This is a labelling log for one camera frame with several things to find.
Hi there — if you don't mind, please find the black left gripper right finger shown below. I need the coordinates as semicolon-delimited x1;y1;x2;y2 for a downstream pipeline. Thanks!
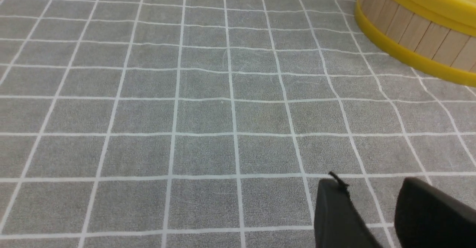
394;177;476;248

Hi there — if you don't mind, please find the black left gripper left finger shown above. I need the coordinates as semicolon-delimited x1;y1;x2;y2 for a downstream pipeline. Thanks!
314;172;382;248

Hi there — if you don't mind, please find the yellow rimmed woven steamer lid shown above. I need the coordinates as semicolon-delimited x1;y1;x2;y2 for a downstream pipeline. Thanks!
355;0;476;87

